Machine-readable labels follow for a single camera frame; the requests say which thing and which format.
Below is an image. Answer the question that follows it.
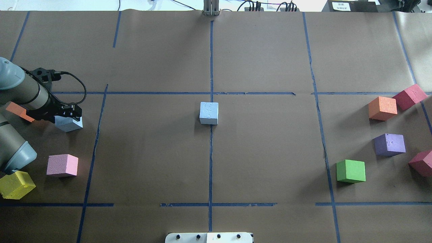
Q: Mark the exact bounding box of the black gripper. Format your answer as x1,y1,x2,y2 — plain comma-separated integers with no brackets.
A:
26,90,82,123

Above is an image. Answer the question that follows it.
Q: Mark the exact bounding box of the light blue block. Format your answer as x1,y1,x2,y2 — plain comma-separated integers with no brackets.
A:
55,118,83,132
199,102,219,126

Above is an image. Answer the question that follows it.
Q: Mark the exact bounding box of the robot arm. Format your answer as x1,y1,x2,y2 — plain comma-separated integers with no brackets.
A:
0,57,82,176

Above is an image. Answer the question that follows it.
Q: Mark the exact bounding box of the pink foam block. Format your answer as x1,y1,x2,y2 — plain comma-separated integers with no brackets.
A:
46,154,79,177

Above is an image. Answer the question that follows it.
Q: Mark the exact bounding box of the orange foam block left side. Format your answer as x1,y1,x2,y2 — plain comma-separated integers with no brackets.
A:
6,102,34,123

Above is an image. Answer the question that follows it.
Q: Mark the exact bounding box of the orange foam block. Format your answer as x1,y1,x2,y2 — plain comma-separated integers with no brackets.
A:
368,96,398,121
6,102,34,123

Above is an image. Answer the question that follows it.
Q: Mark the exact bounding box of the yellow foam block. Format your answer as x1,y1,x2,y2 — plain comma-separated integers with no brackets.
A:
0,171,36,200

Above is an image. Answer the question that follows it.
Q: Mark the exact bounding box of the black power box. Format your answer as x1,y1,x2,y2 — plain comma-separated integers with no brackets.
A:
321,0,378,12

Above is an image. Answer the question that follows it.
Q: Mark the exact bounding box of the green foam block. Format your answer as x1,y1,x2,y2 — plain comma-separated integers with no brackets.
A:
336,159,366,184

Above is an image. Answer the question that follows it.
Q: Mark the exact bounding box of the orange foam block right side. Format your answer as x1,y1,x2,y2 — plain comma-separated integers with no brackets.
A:
368,96,398,121

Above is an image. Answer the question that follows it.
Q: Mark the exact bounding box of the purple foam block right side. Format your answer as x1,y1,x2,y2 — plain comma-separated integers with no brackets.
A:
373,133,406,157

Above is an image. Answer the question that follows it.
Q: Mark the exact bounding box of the red foam block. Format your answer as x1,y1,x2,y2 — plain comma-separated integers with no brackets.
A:
393,84,427,111

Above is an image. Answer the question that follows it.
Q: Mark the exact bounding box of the crimson foam block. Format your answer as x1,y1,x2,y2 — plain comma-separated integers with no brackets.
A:
408,150,432,177

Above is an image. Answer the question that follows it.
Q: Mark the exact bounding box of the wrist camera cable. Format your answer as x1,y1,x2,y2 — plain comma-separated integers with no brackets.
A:
51,70,87,106

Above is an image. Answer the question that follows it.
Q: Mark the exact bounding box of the aluminium frame post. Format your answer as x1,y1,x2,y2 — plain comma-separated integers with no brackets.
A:
202,0,220,16

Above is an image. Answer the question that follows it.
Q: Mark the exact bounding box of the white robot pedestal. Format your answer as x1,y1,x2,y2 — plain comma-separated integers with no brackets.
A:
165,232,254,243

